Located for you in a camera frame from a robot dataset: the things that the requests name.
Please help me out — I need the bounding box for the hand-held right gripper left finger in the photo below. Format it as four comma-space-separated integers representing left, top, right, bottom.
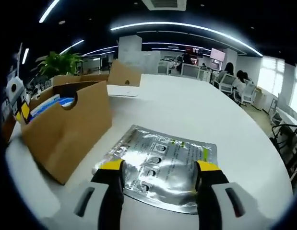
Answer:
44, 160, 125, 230

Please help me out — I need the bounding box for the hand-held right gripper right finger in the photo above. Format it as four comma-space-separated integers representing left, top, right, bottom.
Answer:
195, 160, 261, 230

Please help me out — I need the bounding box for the blue white soft packet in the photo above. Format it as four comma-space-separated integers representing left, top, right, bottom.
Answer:
30, 94, 76, 120

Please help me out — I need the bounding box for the silver foil soft item pouch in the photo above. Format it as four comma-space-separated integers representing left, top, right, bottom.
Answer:
92, 124, 218, 215

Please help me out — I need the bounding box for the brown cardboard shoe box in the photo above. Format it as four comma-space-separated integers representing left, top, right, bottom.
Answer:
20, 59, 142, 185

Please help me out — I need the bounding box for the green potted plant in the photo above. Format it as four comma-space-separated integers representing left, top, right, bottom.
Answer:
35, 50, 84, 81

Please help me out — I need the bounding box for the black office chair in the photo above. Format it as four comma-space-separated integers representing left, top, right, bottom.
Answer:
270, 123, 297, 168

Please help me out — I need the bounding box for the long curved ceiling light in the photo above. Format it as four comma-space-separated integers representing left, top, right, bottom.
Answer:
39, 0, 60, 23
110, 22, 263, 57

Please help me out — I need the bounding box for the white office chair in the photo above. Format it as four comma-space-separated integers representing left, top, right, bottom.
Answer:
181, 63, 201, 77
233, 82, 257, 105
214, 73, 235, 93

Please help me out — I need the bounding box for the white side table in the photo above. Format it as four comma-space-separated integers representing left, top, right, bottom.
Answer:
275, 106, 297, 127

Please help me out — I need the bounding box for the window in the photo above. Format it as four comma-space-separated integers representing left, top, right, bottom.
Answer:
257, 57, 297, 108

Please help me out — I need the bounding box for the small pink monitor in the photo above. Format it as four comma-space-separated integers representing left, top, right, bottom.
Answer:
210, 47, 226, 61

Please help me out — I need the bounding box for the ceiling air conditioner vent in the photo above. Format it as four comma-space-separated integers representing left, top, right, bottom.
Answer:
141, 0, 187, 12

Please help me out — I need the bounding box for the white cable cover plate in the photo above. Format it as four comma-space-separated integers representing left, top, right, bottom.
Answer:
107, 85, 139, 98

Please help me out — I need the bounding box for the red wall screen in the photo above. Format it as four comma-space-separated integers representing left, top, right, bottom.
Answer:
186, 46, 203, 58

